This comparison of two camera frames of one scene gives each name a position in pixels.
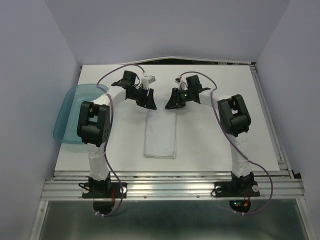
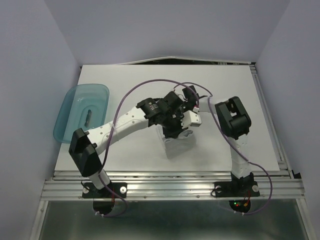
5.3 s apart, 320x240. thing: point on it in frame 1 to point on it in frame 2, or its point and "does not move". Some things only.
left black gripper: x=147 y=101 to x=174 y=133
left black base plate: x=118 y=190 does not move
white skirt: x=160 y=134 to x=179 y=146
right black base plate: x=236 y=189 does not move
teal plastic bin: x=65 y=126 does not move
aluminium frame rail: x=274 y=185 does not move
